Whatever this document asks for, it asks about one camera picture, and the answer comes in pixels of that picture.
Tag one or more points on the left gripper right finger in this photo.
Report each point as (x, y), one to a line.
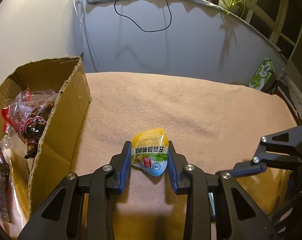
(237, 216)

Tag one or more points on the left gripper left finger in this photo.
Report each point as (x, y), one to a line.
(60, 215)

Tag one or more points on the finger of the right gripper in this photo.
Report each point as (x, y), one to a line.
(245, 169)

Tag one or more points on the yellow blue egg snack packet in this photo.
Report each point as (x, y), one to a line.
(149, 151)

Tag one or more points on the red clear dates bag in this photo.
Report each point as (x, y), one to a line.
(28, 114)

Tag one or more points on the tan table blanket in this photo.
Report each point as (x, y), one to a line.
(214, 125)

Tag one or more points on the dark small snack packet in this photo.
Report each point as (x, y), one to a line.
(4, 188)

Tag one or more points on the green snack bag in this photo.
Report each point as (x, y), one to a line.
(262, 74)

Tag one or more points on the brown cardboard box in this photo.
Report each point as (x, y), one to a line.
(32, 180)

